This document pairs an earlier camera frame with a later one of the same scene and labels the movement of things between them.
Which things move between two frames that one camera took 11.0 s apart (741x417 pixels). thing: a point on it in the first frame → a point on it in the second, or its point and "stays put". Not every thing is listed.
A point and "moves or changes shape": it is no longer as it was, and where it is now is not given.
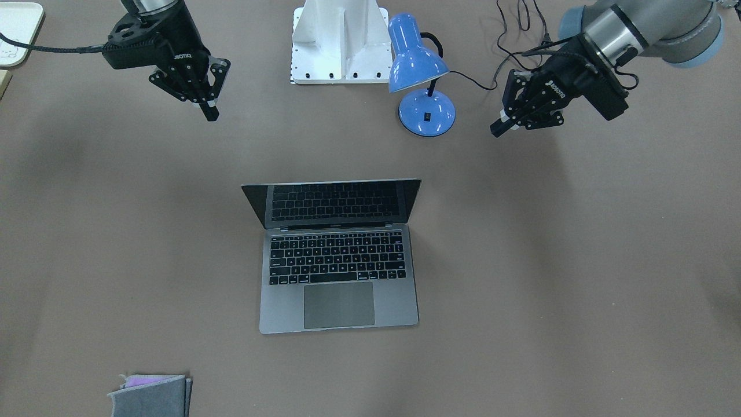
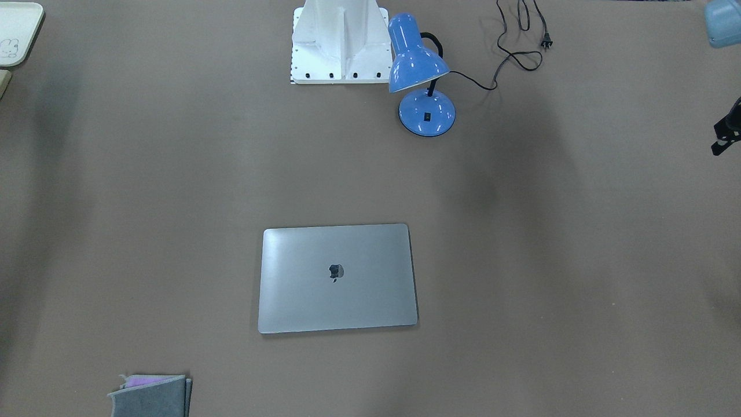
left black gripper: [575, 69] → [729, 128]
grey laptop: [336, 255] moves or changes shape
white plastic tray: [19, 21] stays put
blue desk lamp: [424, 113] stays put
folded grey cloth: [152, 395] stays put
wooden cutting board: [5, 76] stays put
